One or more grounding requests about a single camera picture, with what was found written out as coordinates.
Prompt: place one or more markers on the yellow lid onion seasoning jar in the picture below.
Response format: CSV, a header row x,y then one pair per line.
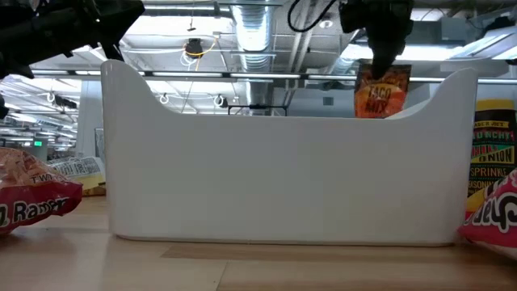
x,y
493,157

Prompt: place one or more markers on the black overhead camera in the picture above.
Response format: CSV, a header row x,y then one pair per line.
x,y
194,47

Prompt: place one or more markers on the silver ribbed ventilation duct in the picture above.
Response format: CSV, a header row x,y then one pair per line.
x,y
253,32

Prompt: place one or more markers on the red roast beef ramen packet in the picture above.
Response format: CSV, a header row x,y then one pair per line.
x,y
32,194

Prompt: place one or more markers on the orange yellow ramen packet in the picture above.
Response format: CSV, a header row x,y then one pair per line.
x,y
497,226

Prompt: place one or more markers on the white plastic bin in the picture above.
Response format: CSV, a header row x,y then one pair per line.
x,y
282,182

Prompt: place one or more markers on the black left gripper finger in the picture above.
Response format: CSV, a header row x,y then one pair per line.
x,y
119,16
114,50

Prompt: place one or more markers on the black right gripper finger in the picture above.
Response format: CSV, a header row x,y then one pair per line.
x,y
383,56

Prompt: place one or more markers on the orange taco mix packet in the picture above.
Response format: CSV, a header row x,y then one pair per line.
x,y
379,99

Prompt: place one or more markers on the clear plastic bin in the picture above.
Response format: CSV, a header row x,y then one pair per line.
x,y
99,141

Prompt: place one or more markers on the green exit sign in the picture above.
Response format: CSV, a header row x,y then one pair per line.
x,y
38,143

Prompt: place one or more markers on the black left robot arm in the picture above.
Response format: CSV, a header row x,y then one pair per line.
x,y
3,107

